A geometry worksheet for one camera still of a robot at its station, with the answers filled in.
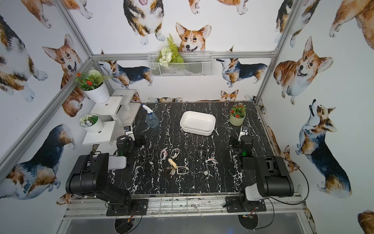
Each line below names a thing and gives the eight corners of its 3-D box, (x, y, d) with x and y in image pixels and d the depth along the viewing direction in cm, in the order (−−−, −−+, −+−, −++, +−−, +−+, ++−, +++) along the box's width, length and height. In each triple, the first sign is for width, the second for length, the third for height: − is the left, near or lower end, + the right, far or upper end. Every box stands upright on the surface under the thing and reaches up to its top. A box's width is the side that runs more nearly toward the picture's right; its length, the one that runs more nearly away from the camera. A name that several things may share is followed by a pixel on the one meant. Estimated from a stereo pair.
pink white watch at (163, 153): (160, 159, 93) (159, 158, 91) (161, 149, 97) (161, 147, 95) (166, 159, 92) (166, 158, 91) (168, 149, 97) (167, 147, 95)
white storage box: (180, 136, 103) (179, 131, 99) (181, 116, 115) (181, 111, 111) (216, 136, 103) (216, 131, 99) (214, 116, 115) (214, 111, 111)
